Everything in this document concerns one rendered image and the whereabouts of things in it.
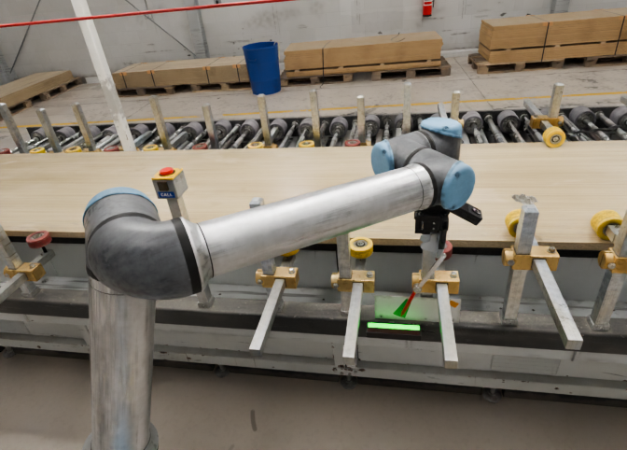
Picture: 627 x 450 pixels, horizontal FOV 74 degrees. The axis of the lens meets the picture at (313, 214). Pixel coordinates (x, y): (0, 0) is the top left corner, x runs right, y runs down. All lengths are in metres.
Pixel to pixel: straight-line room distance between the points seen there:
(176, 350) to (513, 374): 1.52
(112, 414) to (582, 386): 1.73
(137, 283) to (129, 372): 0.29
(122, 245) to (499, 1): 8.07
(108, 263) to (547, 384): 1.78
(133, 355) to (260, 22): 7.82
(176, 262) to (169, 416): 1.67
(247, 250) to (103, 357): 0.36
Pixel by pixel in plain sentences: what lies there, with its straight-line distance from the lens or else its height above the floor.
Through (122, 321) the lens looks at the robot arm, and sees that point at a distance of 0.80.
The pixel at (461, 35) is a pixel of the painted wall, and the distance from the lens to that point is 8.35.
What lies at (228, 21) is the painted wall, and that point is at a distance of 8.56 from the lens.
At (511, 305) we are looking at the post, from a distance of 1.41.
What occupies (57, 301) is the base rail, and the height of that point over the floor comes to 0.70.
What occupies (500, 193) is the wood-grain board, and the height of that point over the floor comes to 0.90.
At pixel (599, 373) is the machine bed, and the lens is 2.12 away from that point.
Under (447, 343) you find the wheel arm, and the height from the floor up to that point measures 0.86.
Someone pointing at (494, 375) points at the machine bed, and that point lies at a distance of 2.02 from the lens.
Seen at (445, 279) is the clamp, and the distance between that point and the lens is 1.32.
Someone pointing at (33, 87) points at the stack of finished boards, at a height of 0.28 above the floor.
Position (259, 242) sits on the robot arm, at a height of 1.36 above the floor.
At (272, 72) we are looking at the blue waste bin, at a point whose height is 0.32.
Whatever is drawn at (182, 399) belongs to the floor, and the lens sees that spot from 2.26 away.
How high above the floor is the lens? 1.71
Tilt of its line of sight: 31 degrees down
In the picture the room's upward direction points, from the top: 6 degrees counter-clockwise
